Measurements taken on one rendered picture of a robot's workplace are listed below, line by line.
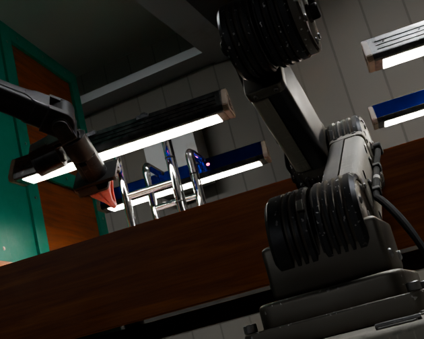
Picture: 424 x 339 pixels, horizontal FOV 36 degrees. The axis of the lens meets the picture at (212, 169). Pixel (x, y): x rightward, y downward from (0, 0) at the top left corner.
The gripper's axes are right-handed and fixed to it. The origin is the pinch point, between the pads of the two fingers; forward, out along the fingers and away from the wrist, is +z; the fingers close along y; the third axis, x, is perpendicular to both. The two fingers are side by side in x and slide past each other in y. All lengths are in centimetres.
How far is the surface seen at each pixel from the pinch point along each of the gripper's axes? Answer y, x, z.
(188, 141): 41, -235, 135
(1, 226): 49, -32, 18
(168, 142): -6.8, -37.9, 12.2
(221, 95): -27.7, -28.6, -1.8
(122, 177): 8.6, -33.3, 15.3
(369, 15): -84, -200, 76
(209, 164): -8, -63, 41
